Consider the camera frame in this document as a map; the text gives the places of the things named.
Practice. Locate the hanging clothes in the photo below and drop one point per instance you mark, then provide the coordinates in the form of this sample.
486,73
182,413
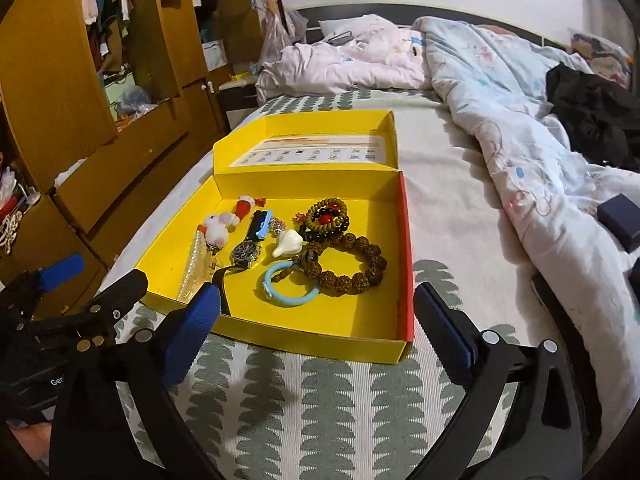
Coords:
105,0

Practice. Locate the red white plush charm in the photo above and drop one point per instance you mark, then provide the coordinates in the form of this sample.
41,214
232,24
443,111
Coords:
245,207

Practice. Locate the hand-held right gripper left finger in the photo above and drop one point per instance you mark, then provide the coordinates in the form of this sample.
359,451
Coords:
192,332

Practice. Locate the colourful printed pillow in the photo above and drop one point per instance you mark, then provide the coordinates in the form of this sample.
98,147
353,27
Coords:
600,55

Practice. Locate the black wrist watch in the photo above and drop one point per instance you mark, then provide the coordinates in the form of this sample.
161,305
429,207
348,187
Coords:
245,252

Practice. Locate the red bead charm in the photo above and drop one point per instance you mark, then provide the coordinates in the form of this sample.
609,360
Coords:
326,218

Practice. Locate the small red flower charm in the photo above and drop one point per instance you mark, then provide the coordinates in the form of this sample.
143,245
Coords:
299,217

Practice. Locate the blue hair clip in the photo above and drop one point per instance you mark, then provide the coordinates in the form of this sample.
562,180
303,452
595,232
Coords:
259,225

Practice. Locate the light floral quilt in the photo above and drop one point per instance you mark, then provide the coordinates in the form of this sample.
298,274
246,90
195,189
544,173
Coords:
510,125

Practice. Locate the dark bed headboard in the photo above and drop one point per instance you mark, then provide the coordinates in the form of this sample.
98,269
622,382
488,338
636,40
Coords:
450,12

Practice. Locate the white cloth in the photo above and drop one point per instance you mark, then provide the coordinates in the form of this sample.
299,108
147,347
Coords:
70,172

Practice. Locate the grey flat pouch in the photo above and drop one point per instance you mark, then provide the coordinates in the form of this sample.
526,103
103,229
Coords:
340,37

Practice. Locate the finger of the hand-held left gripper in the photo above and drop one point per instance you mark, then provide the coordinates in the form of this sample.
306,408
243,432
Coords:
120,295
60,269

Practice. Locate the pearl bead strand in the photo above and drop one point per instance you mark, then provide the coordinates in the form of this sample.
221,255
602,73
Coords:
197,270

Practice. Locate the blue plastic bag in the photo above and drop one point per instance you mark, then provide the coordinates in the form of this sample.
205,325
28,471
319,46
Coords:
134,102

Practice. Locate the dark nightstand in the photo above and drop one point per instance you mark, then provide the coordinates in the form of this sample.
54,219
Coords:
237,102

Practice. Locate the clear plastic bag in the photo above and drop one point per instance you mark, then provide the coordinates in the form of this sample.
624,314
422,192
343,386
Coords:
280,40

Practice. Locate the cluttered shelf items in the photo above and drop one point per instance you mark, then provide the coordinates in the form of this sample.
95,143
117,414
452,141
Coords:
12,210

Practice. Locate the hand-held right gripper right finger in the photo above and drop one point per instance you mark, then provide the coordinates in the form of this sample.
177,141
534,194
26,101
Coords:
445,332

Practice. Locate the yellow cardboard box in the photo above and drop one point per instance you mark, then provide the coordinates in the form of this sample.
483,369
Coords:
310,320

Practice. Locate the printed instruction sheet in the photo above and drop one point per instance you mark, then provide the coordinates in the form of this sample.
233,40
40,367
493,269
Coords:
310,152

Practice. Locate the wooden wardrobe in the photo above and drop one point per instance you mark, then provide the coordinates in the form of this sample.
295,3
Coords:
60,85

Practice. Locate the green patterned bed sheet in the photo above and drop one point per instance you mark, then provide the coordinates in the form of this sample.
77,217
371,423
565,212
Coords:
350,410

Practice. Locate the pink quilt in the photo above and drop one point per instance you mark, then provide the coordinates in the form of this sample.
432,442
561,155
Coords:
340,67

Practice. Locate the black clothing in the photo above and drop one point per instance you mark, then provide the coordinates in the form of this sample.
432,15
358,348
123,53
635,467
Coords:
595,110

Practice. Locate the dark blue small box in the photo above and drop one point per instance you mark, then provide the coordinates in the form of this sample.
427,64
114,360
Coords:
620,220

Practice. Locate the white gourd pendant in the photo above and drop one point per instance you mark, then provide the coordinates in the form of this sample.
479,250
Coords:
289,245

